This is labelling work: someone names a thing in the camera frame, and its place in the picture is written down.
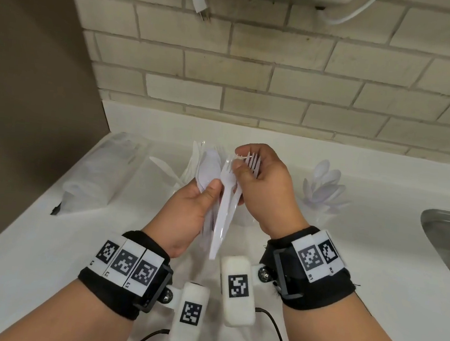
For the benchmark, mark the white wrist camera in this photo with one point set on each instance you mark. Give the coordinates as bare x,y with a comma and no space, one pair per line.
236,310
187,337

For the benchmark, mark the sleeve of stacked clear cups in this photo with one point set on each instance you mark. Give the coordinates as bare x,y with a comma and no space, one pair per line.
100,171

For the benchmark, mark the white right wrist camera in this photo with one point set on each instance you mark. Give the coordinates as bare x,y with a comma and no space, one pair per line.
236,310

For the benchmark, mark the handful of white plastic forks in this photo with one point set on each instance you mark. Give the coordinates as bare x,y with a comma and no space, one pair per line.
253,162

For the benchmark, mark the person's left forearm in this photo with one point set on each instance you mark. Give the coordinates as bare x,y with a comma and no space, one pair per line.
65,316

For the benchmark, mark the person's right hand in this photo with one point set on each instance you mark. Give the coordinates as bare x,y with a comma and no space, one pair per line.
270,197

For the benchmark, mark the bundle of white plastic cutlery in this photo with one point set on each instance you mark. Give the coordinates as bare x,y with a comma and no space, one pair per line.
224,216

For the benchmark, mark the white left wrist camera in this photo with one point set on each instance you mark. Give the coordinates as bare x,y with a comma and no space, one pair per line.
187,337

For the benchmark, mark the small black clip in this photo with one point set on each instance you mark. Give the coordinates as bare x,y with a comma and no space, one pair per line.
55,210

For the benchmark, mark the person's left hand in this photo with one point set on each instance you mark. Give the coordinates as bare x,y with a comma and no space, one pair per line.
179,219

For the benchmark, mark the bunch of white plastic spoons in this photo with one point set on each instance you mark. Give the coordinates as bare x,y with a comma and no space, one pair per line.
324,183

